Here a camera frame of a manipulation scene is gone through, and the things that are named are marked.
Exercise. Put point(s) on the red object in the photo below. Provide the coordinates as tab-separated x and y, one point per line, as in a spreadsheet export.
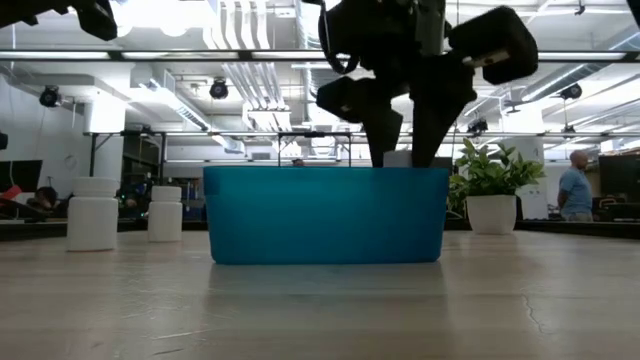
10	193

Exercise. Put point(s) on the dark monitor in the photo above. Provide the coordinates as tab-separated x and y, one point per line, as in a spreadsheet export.
620	175

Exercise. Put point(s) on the blue plastic basket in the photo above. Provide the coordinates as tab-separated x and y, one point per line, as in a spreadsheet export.
325	215

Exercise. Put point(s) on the seated person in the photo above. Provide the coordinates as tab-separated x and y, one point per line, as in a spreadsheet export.
45	197
132	201

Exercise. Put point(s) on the black ceiling spot lamp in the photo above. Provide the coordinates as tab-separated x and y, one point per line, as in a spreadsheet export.
218	89
477	125
570	91
49	96

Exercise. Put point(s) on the black monitor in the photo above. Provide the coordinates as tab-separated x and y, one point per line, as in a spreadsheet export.
22	175

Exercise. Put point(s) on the green plant in white pot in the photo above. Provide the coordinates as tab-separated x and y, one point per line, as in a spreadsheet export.
491	212

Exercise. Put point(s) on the white pill bottle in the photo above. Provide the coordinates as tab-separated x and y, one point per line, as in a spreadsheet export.
397	159
93	220
165	217

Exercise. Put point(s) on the standing person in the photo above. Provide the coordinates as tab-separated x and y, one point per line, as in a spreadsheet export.
575	190

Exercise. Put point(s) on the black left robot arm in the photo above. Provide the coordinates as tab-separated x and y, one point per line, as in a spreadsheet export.
20	10

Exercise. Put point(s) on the silver ceiling air duct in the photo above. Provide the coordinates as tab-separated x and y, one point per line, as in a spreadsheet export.
172	105

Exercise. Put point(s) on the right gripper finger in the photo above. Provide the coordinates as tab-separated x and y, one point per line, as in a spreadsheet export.
382	137
435	110

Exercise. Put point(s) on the black screen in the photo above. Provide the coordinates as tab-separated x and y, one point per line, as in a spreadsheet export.
444	162

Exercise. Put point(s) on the person's head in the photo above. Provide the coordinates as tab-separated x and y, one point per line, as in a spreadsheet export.
298	162

